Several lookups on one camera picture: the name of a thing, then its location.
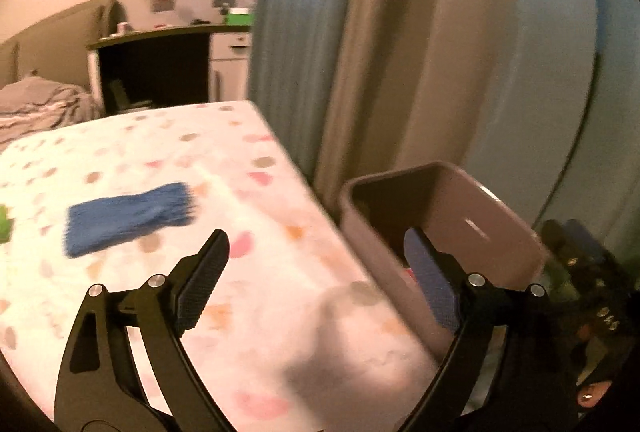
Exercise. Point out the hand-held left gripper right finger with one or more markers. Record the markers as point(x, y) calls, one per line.
point(432, 282)

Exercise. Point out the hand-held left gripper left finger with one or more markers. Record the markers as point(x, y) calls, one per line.
point(200, 282)

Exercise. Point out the pink plastic bin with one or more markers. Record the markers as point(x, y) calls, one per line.
point(500, 237)

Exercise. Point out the person's right hand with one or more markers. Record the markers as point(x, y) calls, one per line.
point(595, 396)

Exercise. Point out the blue cloth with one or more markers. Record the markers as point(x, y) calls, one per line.
point(125, 219)

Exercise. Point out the confetti printed sheet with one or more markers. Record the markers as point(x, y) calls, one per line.
point(150, 152)

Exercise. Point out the green packet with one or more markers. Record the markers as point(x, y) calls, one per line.
point(4, 222)

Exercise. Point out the white drawer cabinet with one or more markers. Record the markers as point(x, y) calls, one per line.
point(230, 57)

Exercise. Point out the grey striped blanket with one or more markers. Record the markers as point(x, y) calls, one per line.
point(40, 107)

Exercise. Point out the beige curtain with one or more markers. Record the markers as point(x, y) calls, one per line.
point(410, 37)

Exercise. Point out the dark top desk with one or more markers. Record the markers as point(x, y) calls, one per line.
point(150, 36)

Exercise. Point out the blue curtain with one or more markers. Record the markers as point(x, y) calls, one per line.
point(290, 37)

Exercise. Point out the green box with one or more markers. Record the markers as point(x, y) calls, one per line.
point(239, 17)

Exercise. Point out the padded headboard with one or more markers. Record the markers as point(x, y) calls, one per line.
point(50, 32)

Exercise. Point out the wall socket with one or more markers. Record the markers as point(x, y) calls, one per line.
point(224, 1)
point(164, 5)

